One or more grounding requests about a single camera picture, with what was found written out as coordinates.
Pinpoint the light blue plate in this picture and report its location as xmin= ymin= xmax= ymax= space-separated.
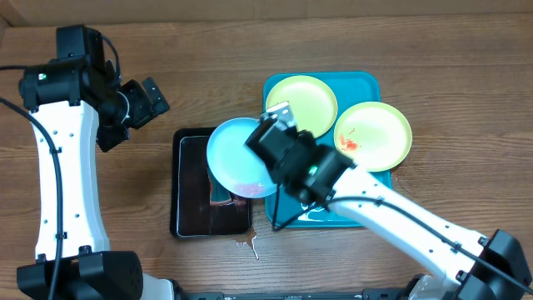
xmin=207 ymin=117 xmax=276 ymax=198

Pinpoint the green orange sponge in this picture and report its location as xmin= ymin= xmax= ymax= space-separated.
xmin=207 ymin=170 xmax=247 ymax=207

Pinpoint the yellow plate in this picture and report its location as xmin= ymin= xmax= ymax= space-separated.
xmin=265 ymin=75 xmax=338 ymax=138
xmin=334 ymin=102 xmax=412 ymax=172

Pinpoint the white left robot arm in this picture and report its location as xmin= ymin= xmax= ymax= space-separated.
xmin=17 ymin=57 xmax=179 ymax=299

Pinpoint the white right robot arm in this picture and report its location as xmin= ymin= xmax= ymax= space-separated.
xmin=246 ymin=113 xmax=532 ymax=299

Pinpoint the teal plastic tray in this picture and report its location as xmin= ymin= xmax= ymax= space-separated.
xmin=265 ymin=71 xmax=381 ymax=229

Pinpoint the black water tray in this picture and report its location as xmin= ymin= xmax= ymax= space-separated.
xmin=170 ymin=127 xmax=252 ymax=238

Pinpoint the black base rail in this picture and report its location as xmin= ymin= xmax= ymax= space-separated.
xmin=177 ymin=287 xmax=408 ymax=300

